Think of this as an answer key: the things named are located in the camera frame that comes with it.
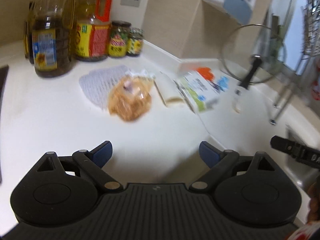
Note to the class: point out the dark oil bottle blue label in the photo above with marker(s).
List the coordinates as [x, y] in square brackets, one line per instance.
[51, 37]

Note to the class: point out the white foam fruit net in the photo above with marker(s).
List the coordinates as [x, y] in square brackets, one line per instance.
[97, 84]

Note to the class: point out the oil bottle red handle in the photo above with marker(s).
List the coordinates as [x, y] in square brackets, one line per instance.
[92, 31]

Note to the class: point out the glass pot lid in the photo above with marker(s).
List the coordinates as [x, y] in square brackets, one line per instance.
[253, 53]

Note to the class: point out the blue mask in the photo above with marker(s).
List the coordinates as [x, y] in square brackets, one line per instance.
[223, 83]

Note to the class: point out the orange mesh scrap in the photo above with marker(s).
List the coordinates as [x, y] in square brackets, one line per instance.
[206, 73]

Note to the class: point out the small checkered lid jar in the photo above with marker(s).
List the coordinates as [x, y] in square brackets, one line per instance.
[135, 42]

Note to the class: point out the white paper cup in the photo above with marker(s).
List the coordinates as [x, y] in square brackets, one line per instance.
[168, 90]

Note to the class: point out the right hand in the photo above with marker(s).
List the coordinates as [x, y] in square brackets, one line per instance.
[313, 214]

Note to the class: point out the steel dish rack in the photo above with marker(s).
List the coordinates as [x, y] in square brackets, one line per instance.
[298, 29]

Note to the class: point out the steel sink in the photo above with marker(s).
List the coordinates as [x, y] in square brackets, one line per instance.
[297, 164]

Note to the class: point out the green white carton box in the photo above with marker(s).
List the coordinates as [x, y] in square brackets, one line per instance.
[199, 93]

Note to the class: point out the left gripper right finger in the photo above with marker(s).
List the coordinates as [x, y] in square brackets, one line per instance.
[220, 163]

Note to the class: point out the brown bread bag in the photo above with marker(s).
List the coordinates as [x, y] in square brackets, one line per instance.
[130, 98]

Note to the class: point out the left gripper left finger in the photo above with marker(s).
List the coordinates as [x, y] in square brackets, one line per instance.
[92, 162]

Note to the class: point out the tall bean paste jar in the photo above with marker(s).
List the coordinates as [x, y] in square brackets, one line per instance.
[119, 35]

